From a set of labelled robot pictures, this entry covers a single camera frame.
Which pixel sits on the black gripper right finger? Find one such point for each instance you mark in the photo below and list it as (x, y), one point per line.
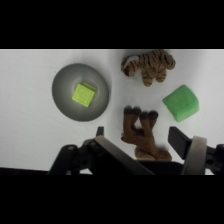
(186, 146)

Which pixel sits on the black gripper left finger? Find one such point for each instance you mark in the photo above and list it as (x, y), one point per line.
(110, 151)

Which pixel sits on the brown moose plush toy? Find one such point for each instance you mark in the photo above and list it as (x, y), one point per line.
(143, 135)

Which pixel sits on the green wedge block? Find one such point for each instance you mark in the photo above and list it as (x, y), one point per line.
(181, 103)

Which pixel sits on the lime green cube block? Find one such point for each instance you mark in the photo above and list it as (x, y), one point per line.
(84, 94)

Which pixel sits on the grey round plate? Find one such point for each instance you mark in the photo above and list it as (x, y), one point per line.
(80, 92)

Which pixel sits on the striped tiger plush toy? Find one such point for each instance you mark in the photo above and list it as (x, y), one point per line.
(150, 66)

